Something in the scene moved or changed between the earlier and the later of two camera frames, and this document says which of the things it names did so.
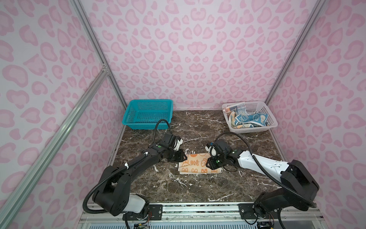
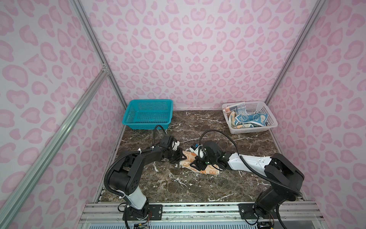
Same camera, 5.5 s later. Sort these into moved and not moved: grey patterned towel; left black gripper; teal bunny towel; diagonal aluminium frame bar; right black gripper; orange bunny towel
Moved: right black gripper; orange bunny towel
Not moved: grey patterned towel; left black gripper; teal bunny towel; diagonal aluminium frame bar
